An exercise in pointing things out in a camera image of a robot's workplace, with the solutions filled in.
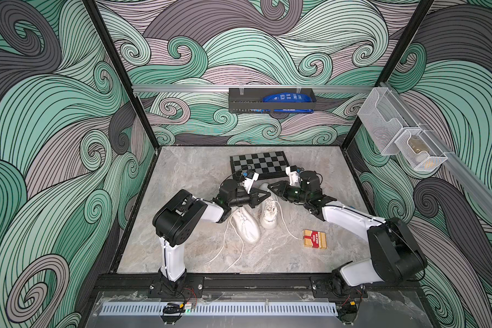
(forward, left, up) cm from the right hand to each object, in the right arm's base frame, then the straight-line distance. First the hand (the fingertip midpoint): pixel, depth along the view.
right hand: (271, 186), depth 86 cm
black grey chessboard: (+20, 0, -10) cm, 23 cm away
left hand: (-3, 0, 0) cm, 3 cm away
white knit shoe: (-10, +1, -7) cm, 12 cm away
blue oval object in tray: (+35, -9, +21) cm, 42 cm away
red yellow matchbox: (-18, -18, -13) cm, 28 cm away
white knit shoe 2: (-12, +11, -11) cm, 20 cm away
